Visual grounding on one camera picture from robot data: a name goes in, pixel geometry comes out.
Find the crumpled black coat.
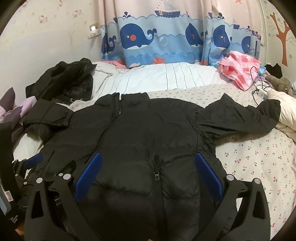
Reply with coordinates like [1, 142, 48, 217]
[25, 58, 97, 102]

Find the purple cloth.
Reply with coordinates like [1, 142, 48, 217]
[0, 87, 37, 130]

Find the white wall socket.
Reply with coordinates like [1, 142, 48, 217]
[88, 23, 102, 39]

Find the grey brown clothing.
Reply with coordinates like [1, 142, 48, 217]
[265, 73, 295, 95]

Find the cream white puffer jacket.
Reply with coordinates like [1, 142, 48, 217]
[266, 89, 296, 139]

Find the white power strip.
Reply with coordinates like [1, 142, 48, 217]
[257, 89, 270, 100]

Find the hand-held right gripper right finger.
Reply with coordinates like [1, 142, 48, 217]
[195, 153, 271, 241]

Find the black cable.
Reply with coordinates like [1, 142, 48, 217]
[250, 67, 270, 95]

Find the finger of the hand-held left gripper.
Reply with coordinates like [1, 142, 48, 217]
[47, 160, 77, 182]
[13, 153, 44, 186]

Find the black puffer jacket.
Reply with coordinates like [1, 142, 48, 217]
[23, 92, 281, 241]

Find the brown tree wall sticker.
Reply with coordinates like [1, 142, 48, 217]
[269, 13, 290, 66]

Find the pink checked cloth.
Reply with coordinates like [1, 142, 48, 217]
[218, 51, 262, 91]

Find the blue whale print curtain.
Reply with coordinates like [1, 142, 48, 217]
[100, 0, 263, 67]

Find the plain pink cloth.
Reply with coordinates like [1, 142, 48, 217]
[106, 60, 127, 69]

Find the white striped blanket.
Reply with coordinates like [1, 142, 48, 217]
[91, 61, 226, 98]

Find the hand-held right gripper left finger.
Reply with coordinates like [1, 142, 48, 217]
[24, 152, 103, 241]

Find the cherry print bed sheet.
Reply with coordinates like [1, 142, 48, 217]
[148, 82, 296, 234]

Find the black clothing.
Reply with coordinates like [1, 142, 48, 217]
[264, 63, 284, 78]

